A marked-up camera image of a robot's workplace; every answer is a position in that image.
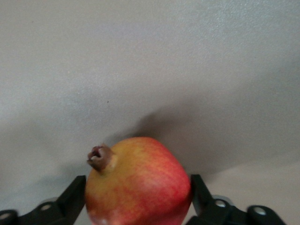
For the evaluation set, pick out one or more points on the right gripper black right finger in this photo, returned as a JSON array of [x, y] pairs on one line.
[[211, 211]]

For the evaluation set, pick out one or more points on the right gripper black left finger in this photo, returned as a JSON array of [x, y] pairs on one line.
[[68, 201]]

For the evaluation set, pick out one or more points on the red yellow pomegranate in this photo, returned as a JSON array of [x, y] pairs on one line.
[[140, 187]]

